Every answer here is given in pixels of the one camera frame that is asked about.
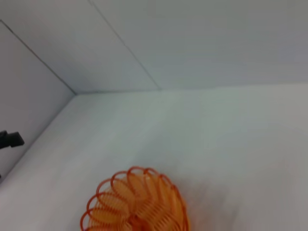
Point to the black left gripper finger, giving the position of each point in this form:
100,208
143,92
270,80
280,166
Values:
12,139

